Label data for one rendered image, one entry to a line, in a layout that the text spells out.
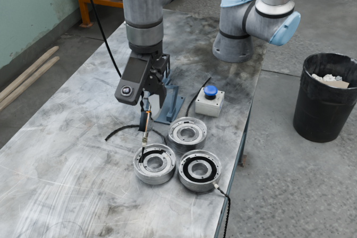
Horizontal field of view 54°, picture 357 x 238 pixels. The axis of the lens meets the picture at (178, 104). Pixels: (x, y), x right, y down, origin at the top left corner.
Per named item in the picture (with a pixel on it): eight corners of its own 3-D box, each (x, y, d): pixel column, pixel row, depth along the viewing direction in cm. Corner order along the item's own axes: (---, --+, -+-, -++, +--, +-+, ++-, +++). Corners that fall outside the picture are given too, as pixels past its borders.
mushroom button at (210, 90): (214, 107, 102) (215, 94, 99) (201, 104, 103) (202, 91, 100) (218, 99, 105) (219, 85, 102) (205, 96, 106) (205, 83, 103)
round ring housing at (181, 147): (209, 154, 92) (210, 143, 89) (169, 156, 91) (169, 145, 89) (204, 126, 100) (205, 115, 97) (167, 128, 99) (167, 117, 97)
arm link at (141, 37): (155, 31, 66) (115, 25, 68) (156, 52, 69) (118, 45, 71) (168, 14, 71) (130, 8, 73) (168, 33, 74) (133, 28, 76)
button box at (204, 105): (218, 118, 102) (219, 105, 99) (194, 112, 104) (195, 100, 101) (224, 101, 108) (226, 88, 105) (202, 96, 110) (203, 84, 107)
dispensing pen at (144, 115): (132, 164, 84) (143, 96, 81) (138, 160, 88) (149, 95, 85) (140, 167, 83) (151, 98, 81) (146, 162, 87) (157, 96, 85)
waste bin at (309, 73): (345, 153, 197) (372, 94, 169) (284, 139, 206) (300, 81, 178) (343, 115, 222) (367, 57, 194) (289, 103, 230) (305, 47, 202)
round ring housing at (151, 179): (163, 193, 83) (163, 183, 80) (126, 177, 86) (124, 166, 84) (183, 162, 90) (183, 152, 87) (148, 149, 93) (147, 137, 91)
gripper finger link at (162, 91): (169, 105, 81) (164, 74, 75) (167, 110, 80) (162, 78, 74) (150, 103, 82) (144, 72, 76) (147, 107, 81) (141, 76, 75)
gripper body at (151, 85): (171, 75, 83) (170, 30, 75) (159, 98, 77) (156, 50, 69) (141, 69, 84) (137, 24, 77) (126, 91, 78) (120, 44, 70)
